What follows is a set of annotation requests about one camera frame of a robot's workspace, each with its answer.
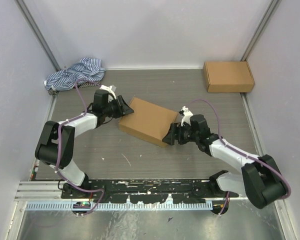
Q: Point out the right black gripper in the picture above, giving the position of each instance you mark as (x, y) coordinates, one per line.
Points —
(170, 137)

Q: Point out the brown cardboard box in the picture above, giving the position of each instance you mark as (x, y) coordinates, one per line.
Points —
(149, 122)
(228, 77)

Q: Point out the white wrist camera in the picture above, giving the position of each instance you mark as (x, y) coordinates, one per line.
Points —
(186, 115)
(111, 91)

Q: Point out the folded brown cardboard box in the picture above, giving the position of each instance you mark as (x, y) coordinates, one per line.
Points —
(228, 77)

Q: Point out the slotted cable duct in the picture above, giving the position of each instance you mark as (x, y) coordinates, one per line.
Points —
(86, 206)

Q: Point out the aluminium front rail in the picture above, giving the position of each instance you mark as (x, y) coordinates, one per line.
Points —
(39, 190)

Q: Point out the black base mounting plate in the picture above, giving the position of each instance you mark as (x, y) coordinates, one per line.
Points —
(146, 191)

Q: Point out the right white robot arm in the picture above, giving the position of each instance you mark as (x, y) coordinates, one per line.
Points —
(260, 179)

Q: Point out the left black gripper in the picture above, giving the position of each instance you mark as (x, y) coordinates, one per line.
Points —
(123, 109)

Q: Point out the blue striped cloth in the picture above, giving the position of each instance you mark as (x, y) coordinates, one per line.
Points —
(87, 72)

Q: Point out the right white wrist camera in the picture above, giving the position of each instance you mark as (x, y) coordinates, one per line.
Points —
(186, 115)

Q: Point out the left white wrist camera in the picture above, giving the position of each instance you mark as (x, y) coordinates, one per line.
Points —
(111, 91)

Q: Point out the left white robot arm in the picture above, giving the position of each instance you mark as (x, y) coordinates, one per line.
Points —
(55, 146)

